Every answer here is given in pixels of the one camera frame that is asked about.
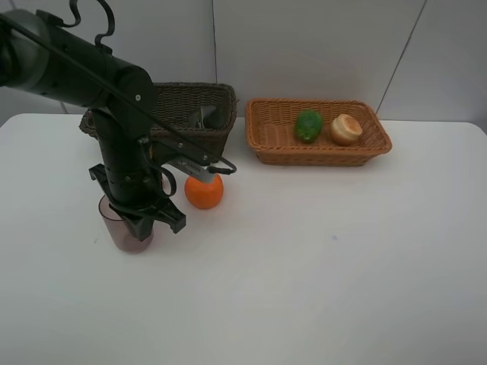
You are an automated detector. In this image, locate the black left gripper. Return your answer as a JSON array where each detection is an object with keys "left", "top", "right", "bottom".
[{"left": 89, "top": 163, "right": 186, "bottom": 242}]

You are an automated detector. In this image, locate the translucent purple plastic cup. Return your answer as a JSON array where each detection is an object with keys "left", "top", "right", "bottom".
[{"left": 98, "top": 195, "right": 154, "bottom": 254}]

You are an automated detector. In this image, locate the dark green pump bottle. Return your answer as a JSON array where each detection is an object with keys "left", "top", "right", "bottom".
[{"left": 188, "top": 106, "right": 226, "bottom": 129}]

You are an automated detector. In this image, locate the green lime fruit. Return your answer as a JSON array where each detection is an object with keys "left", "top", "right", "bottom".
[{"left": 294, "top": 109, "right": 323, "bottom": 144}]

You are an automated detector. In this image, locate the red yellow peach fruit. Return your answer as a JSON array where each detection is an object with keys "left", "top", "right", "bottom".
[{"left": 329, "top": 114, "right": 363, "bottom": 146}]

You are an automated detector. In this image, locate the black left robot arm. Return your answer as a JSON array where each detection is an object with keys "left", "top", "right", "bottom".
[{"left": 1, "top": 9, "right": 186, "bottom": 240}]

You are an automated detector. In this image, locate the pink bottle white cap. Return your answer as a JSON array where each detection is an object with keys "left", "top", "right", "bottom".
[{"left": 161, "top": 177, "right": 171, "bottom": 194}]

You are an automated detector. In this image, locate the orange tangerine fruit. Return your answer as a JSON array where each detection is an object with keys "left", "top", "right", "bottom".
[{"left": 184, "top": 174, "right": 224, "bottom": 209}]

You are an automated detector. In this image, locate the dark brown wicker basket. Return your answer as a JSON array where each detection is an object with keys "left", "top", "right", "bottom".
[{"left": 80, "top": 75, "right": 237, "bottom": 167}]

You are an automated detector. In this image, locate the light orange wicker basket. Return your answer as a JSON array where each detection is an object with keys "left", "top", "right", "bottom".
[{"left": 245, "top": 98, "right": 393, "bottom": 167}]

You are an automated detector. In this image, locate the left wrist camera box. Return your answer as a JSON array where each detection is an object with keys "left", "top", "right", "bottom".
[{"left": 151, "top": 142, "right": 215, "bottom": 183}]

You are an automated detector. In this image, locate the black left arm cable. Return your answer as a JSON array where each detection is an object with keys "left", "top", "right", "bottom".
[{"left": 56, "top": 0, "right": 117, "bottom": 50}]

